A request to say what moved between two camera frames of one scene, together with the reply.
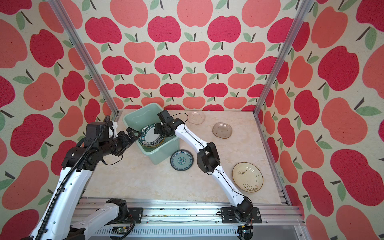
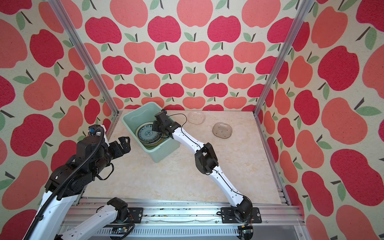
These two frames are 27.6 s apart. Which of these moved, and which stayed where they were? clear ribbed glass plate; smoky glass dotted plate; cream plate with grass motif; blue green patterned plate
Moved: blue green patterned plate; cream plate with grass motif
Stayed: clear ribbed glass plate; smoky glass dotted plate
